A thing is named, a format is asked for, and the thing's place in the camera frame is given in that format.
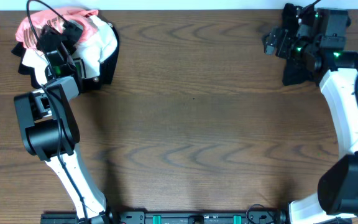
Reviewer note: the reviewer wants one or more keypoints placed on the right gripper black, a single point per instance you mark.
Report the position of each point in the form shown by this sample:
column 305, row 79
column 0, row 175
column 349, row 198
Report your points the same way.
column 288, row 37

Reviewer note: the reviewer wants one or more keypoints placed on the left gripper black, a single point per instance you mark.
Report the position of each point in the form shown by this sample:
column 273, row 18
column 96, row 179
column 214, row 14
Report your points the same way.
column 48, row 37

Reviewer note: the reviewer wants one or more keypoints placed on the pink t-shirt with brown print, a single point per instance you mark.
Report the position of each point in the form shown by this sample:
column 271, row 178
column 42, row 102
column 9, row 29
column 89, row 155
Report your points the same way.
column 39, row 19

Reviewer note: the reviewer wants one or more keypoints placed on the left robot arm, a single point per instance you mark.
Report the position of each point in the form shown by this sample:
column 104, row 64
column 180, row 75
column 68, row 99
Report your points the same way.
column 49, row 129

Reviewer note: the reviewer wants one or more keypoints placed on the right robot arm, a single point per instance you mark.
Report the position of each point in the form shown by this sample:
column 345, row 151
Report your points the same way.
column 336, row 199

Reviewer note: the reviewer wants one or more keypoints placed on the black crumpled garment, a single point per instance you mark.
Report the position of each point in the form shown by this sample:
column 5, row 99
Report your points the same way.
column 295, row 74

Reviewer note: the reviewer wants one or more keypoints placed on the black folded garment under white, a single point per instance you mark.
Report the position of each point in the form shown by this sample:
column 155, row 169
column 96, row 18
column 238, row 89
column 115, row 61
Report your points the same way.
column 95, row 59

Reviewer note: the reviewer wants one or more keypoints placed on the white t-shirt with pixel camera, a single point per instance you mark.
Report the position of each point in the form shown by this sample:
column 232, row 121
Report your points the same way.
column 96, row 52

